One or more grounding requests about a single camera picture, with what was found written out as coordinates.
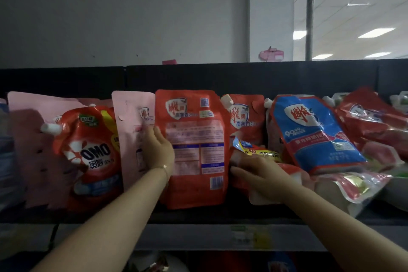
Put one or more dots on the grey vertical pole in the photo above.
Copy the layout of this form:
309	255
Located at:
310	10

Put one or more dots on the group of Chaoneng floral pouches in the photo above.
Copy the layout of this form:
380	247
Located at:
366	115

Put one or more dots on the dark metal shelf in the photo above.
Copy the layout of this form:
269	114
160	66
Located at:
255	77

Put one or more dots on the white detergent jug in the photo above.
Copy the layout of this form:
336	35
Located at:
143	263

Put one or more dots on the person's left forearm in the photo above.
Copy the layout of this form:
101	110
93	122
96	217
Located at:
105	227

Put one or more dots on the person's right hand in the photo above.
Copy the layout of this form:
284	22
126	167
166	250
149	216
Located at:
271	182

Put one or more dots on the yellow price label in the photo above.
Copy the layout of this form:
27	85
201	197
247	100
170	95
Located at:
261	238

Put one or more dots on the pink sticky note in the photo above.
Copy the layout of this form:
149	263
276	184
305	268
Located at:
169	62

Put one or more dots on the ceiling light panel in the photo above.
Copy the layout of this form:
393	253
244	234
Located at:
322	56
377	55
299	35
376	32

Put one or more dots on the person's right forearm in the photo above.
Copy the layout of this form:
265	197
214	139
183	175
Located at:
350	236

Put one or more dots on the person's left hand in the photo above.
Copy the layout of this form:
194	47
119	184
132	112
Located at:
159	154

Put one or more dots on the blue Diao detergent pouch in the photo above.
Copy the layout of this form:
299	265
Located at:
318	141

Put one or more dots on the pink bagged item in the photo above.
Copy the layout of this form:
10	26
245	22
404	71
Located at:
271	55

